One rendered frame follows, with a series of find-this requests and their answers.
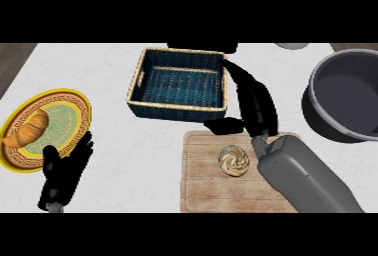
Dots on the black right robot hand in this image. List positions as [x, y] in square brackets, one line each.
[256, 103]

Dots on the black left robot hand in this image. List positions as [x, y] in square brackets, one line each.
[63, 173]

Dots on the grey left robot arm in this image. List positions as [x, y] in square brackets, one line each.
[56, 207]

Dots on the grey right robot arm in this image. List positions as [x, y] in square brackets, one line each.
[301, 176]

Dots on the blue wicker basket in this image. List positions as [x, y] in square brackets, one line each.
[180, 85]

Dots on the swirled frosting cupcake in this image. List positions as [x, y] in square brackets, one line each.
[234, 160]

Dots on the wooden cutting board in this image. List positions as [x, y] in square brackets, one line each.
[212, 186]

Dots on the yellow patterned plate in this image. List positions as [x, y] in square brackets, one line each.
[64, 126]

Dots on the golden croissant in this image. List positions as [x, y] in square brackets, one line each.
[29, 131]

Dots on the large grey pot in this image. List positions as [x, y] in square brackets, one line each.
[345, 96]

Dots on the small grey round object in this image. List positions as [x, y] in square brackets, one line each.
[293, 45]

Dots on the black appliance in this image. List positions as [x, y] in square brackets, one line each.
[202, 46]

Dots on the brown wooden surface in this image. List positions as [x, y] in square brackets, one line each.
[13, 61]

